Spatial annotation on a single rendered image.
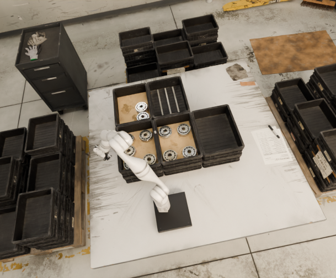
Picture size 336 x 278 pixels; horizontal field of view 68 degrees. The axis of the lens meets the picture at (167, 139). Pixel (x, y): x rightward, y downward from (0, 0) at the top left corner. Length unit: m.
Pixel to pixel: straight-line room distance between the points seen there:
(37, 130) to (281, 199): 2.34
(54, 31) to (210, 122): 2.09
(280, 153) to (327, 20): 3.03
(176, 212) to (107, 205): 0.53
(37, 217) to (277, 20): 4.14
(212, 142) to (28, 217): 1.64
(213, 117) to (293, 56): 2.15
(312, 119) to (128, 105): 1.78
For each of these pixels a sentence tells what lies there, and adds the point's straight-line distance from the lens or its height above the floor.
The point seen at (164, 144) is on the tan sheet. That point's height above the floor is 0.83.
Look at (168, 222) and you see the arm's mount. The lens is 1.77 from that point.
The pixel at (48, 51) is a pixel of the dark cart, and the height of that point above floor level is 0.86.
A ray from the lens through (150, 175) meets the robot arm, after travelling 1.40.
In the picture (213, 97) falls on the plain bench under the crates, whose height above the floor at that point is 0.70.
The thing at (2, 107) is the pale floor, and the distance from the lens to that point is 4.15.
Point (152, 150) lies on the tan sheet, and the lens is 1.90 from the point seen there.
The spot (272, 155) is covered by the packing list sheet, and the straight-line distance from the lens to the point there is 2.08.
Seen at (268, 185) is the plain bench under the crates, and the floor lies 0.70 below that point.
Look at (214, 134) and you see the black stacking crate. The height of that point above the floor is 0.83.
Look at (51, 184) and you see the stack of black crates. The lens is 2.61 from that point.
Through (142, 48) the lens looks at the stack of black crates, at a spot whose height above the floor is 0.51.
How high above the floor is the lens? 2.48
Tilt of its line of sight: 58 degrees down
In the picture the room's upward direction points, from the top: 11 degrees counter-clockwise
